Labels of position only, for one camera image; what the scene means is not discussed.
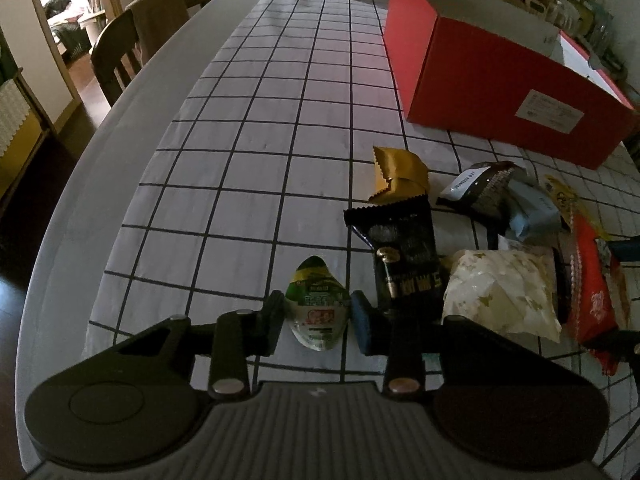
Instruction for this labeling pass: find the wooden shelf unit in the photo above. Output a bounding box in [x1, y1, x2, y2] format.
[0, 67, 51, 211]

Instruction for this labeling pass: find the dark silver snack bag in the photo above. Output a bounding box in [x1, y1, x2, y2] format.
[437, 161, 526, 228]

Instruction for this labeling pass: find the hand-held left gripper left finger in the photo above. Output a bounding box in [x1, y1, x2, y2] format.
[114, 290, 286, 401]

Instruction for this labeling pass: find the dark basket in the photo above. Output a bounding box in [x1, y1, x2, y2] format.
[50, 22, 93, 61]

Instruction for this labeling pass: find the white gold-starred snack packet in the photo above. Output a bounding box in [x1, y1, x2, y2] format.
[442, 247, 563, 343]

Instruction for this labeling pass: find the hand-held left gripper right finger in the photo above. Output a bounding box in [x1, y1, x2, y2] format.
[350, 290, 566, 401]

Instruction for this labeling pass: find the yellow patterned snack packet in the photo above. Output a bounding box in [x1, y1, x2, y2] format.
[544, 174, 611, 241]

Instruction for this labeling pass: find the red snack packet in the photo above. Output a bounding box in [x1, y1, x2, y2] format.
[570, 215, 623, 376]

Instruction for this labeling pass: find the green jelly cup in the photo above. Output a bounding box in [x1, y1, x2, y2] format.
[284, 255, 351, 352]

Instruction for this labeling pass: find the light blue snack packet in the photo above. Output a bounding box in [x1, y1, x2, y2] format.
[505, 180, 566, 241]

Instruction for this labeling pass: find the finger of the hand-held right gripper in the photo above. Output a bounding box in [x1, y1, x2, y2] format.
[586, 329, 640, 367]
[607, 239, 640, 262]

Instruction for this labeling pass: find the gold snack packet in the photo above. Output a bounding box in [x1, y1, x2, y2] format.
[369, 146, 431, 206]

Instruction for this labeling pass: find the brown cloth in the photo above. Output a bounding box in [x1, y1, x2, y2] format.
[126, 0, 190, 67]

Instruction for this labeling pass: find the white checked tablecloth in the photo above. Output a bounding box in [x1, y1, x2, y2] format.
[82, 0, 640, 466]

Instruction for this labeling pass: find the black snack packet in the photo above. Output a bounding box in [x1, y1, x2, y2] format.
[344, 195, 446, 313]

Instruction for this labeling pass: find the red cardboard box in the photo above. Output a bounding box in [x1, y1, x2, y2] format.
[382, 0, 640, 171]

